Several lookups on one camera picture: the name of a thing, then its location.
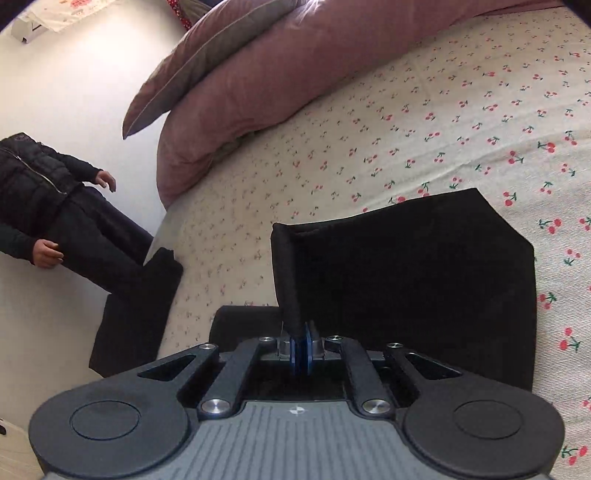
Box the white printed poster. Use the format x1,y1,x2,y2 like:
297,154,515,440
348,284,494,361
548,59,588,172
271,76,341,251
39,0,100,33

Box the black pants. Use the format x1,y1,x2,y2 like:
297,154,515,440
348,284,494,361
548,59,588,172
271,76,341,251
89,187,537,394

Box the pink duvet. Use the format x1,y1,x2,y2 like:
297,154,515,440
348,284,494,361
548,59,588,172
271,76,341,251
157,0,568,209

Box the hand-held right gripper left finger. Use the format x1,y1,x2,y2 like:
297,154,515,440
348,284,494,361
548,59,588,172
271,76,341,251
137,321,302,420

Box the red patterned cloth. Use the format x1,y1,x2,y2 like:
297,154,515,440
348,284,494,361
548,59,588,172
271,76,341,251
166,0,195,31

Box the pink pillow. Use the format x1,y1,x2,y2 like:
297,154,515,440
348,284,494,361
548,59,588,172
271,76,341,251
122,0,306,140

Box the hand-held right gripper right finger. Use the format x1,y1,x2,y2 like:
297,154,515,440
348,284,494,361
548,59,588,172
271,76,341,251
300,320,462,419

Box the cherry print bed sheet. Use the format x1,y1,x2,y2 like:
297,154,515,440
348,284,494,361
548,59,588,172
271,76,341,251
157,0,591,480

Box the white box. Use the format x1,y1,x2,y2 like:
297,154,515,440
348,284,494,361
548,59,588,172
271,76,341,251
11,15,47,45

